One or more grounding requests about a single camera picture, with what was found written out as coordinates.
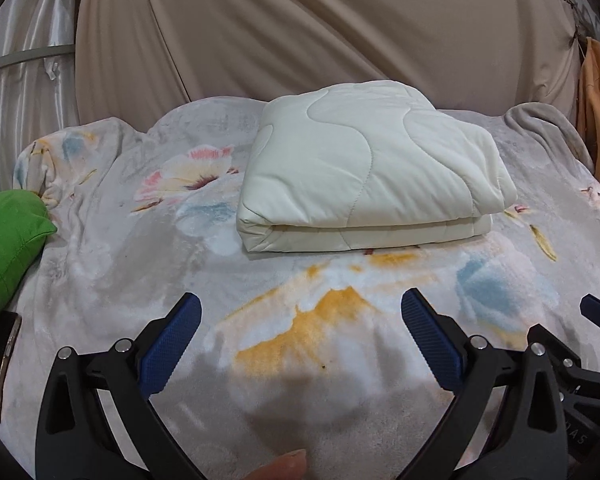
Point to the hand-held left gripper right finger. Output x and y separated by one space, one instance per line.
430 342

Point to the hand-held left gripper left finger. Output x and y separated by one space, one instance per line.
172 345

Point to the white quilted comforter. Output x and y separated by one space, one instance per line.
360 170

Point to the grey floral fleece blanket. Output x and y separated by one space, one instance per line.
330 320

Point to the black phone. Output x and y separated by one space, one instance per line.
0 365

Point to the green pillow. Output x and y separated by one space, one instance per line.
7 250

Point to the orange hanging cloth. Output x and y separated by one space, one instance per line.
597 110

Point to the white satin curtain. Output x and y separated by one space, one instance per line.
25 60

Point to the beige fabric backdrop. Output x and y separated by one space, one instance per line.
305 30

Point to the grey metal rail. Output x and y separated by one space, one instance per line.
25 59

